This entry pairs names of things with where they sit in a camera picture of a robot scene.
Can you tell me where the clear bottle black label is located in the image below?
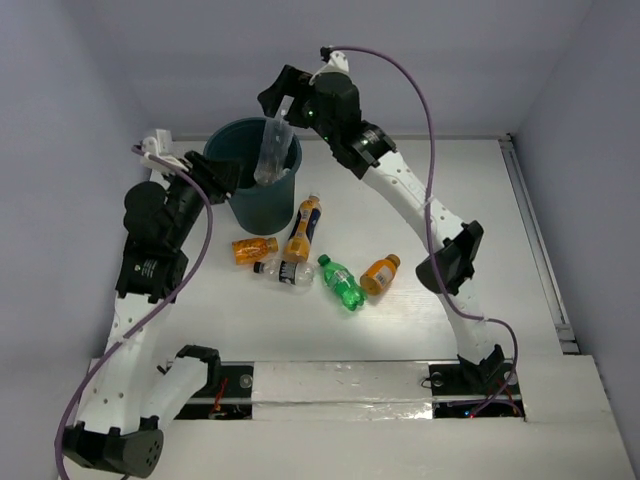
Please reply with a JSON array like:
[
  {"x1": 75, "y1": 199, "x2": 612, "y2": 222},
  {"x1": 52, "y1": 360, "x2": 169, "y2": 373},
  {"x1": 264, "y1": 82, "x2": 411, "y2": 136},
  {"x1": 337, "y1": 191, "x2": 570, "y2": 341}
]
[{"x1": 252, "y1": 258, "x2": 316, "y2": 294}]

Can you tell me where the small orange juice bottle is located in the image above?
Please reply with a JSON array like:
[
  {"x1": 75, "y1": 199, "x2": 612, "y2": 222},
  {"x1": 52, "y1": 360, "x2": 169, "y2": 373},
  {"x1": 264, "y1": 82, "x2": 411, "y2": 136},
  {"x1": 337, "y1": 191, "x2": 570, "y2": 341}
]
[{"x1": 360, "y1": 254, "x2": 401, "y2": 296}]

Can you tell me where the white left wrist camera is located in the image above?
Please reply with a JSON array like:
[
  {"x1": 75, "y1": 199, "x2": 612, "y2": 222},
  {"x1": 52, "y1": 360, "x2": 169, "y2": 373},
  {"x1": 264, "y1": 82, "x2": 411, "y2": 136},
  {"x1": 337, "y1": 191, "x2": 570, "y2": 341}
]
[{"x1": 132, "y1": 129, "x2": 191, "y2": 175}]

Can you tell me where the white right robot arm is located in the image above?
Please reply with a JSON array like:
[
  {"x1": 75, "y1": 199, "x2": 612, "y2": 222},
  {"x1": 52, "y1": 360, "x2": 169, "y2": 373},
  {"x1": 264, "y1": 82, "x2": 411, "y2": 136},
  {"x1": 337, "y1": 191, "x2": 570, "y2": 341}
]
[{"x1": 258, "y1": 65, "x2": 504, "y2": 394}]

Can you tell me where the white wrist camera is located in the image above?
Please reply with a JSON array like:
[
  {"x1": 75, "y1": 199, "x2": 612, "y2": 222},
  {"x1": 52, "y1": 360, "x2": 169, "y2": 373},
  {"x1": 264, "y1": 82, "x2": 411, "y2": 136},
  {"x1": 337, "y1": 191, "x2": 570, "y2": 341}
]
[
  {"x1": 132, "y1": 129, "x2": 191, "y2": 175},
  {"x1": 309, "y1": 46, "x2": 349, "y2": 85}
]

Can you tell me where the yellow blue label bottle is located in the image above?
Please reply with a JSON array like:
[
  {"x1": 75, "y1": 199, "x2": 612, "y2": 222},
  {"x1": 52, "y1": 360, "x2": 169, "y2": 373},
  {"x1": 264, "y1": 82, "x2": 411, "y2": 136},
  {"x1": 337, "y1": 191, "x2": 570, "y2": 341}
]
[{"x1": 283, "y1": 193, "x2": 322, "y2": 263}]

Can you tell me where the large clear plastic bottle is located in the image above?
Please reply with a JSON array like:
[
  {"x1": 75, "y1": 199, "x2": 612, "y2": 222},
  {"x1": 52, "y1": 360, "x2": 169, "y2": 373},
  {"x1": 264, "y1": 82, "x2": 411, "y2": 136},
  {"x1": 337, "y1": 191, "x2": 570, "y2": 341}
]
[{"x1": 254, "y1": 111, "x2": 293, "y2": 186}]

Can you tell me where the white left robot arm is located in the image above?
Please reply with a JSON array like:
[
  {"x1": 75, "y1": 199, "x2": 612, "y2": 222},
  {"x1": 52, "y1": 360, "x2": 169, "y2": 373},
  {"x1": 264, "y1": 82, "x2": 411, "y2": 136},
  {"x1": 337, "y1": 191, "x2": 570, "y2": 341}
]
[{"x1": 54, "y1": 145, "x2": 241, "y2": 479}]

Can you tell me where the small orange patterned bottle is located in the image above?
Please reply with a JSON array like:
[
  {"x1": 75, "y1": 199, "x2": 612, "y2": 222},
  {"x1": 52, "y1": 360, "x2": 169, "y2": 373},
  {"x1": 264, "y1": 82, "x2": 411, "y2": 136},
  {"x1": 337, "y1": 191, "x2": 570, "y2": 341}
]
[{"x1": 231, "y1": 237, "x2": 279, "y2": 265}]

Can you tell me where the dark green plastic bin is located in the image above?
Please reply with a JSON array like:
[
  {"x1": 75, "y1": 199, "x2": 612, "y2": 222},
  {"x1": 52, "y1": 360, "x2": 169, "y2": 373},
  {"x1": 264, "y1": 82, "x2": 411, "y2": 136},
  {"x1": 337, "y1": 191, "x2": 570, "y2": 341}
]
[{"x1": 203, "y1": 117, "x2": 302, "y2": 236}]

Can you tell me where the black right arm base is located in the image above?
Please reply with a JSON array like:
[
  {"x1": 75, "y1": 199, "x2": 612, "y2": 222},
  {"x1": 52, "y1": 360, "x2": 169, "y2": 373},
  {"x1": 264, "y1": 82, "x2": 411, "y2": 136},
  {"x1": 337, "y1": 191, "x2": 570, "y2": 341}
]
[{"x1": 419, "y1": 361, "x2": 525, "y2": 419}]

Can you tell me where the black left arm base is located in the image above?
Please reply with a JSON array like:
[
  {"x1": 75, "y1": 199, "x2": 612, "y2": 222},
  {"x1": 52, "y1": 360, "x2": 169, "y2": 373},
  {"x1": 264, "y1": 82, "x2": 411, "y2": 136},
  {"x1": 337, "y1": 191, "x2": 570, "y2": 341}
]
[{"x1": 175, "y1": 362, "x2": 254, "y2": 420}]

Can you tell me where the green soda bottle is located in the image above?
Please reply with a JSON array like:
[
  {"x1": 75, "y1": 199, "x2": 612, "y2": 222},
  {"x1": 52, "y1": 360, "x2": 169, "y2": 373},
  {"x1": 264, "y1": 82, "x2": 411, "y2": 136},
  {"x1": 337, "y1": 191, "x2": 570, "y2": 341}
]
[{"x1": 318, "y1": 254, "x2": 367, "y2": 312}]

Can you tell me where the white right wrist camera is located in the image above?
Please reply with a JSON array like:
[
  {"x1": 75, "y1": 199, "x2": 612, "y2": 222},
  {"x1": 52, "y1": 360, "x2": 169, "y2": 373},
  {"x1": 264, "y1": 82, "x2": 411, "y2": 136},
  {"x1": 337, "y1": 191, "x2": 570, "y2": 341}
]
[{"x1": 309, "y1": 46, "x2": 349, "y2": 85}]

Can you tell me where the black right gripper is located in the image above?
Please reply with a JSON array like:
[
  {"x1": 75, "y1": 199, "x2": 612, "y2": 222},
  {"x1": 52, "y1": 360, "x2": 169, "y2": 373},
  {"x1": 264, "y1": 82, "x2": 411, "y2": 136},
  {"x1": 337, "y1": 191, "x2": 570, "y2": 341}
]
[{"x1": 257, "y1": 63, "x2": 338, "y2": 145}]

